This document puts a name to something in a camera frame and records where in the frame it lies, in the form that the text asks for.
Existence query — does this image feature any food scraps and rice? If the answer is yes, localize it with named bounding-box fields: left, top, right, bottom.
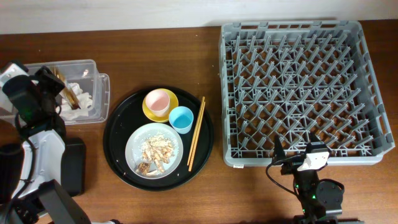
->
left=136, top=133, right=174, bottom=177

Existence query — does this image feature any grey plate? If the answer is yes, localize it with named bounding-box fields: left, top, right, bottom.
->
left=125, top=123, right=183, bottom=180

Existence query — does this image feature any brown snack wrapper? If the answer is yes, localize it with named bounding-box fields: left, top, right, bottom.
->
left=53, top=67, right=80, bottom=110

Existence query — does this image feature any wooden chopstick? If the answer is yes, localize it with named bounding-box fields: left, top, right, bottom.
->
left=187, top=96, right=205, bottom=172
left=187, top=97, right=206, bottom=172

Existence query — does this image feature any pink cup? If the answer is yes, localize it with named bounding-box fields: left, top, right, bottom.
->
left=145, top=89, right=170, bottom=117

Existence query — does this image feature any black rectangular food tray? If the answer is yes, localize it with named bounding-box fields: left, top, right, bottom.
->
left=61, top=138, right=86, bottom=197

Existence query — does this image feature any blue cup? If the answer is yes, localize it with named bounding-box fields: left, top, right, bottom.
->
left=169, top=106, right=194, bottom=134

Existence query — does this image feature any white tissue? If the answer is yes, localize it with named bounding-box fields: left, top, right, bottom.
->
left=60, top=83, right=93, bottom=121

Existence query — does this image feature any clear plastic waste bin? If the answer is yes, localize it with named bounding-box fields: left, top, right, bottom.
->
left=0, top=59, right=111, bottom=126

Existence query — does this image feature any grey dishwasher rack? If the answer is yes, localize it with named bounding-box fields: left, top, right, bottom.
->
left=219, top=21, right=395, bottom=167

